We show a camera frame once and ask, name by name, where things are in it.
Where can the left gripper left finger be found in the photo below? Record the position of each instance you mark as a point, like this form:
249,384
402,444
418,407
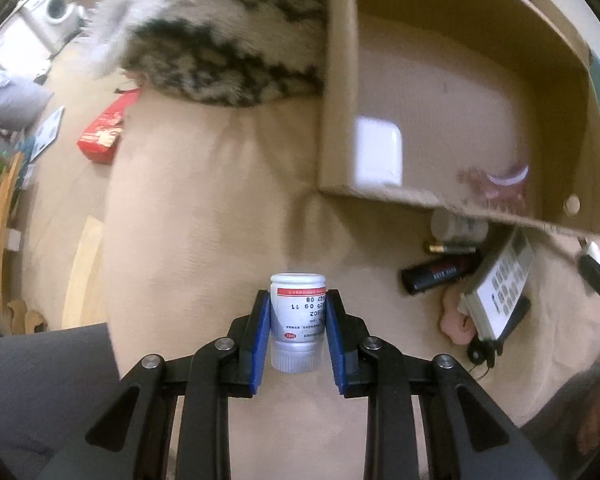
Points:
129,437

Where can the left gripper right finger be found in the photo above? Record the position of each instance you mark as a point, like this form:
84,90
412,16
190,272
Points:
467,435

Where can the white air conditioner remote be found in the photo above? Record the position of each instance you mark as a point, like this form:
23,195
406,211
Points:
492,293

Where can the black cylindrical tube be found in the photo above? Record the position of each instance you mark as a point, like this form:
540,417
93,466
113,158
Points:
446,269

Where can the white red-label pill bottle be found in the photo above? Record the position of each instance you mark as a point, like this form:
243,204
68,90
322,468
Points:
297,321

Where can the white blue-label pill bottle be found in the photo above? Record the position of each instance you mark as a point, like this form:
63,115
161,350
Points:
447,227

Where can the gold black AA battery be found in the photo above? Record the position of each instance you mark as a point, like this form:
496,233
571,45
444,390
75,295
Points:
439,248

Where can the brown cardboard box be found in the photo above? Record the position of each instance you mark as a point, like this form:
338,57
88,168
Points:
483,107

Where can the red snack bag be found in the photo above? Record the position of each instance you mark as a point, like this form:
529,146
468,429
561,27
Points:
99,141

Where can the black beige shaggy rug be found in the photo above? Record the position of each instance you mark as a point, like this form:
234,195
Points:
235,53

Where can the white washing machine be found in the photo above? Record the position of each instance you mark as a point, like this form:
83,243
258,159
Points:
56,21

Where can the wooden chair frame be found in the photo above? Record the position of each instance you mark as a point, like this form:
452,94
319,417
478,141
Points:
24,321

